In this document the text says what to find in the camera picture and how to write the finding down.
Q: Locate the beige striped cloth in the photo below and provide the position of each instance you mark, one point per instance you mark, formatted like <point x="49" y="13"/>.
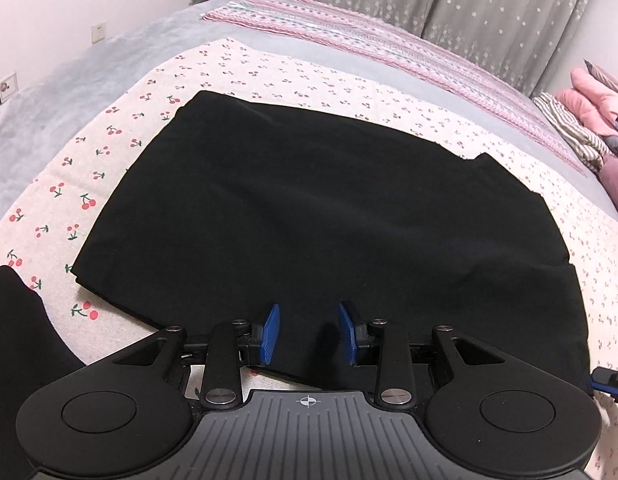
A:
<point x="571" y="130"/>

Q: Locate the dark cloth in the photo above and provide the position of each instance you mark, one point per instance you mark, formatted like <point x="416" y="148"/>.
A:
<point x="19" y="340"/>

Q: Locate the grey bed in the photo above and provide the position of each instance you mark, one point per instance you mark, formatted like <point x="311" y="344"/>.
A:
<point x="64" y="80"/>

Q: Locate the pile of pink clothes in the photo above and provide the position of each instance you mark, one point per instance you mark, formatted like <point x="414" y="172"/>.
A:
<point x="596" y="105"/>

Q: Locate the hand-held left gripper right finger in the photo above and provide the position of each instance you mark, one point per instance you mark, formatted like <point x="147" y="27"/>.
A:
<point x="346" y="332"/>

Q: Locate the folded mauve quilt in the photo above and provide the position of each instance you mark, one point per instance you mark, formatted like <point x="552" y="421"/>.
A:
<point x="616" y="180"/>

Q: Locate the cherry print cloth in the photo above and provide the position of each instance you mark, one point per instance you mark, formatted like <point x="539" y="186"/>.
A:
<point x="89" y="170"/>

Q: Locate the white wall socket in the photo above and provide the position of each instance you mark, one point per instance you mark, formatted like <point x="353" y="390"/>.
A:
<point x="98" y="33"/>
<point x="7" y="88"/>

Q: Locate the pink striped blanket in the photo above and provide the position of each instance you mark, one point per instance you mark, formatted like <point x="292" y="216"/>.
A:
<point x="389" y="55"/>

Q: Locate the black pants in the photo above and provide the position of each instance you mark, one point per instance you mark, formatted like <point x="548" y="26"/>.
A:
<point x="314" y="230"/>

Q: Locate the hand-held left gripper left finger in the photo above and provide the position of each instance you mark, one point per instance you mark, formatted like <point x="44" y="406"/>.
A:
<point x="272" y="332"/>

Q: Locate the grey star print curtain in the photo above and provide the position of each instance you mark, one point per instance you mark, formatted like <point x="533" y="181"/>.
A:
<point x="464" y="10"/>

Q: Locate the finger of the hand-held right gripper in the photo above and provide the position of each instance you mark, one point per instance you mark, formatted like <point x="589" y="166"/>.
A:
<point x="609" y="379"/>

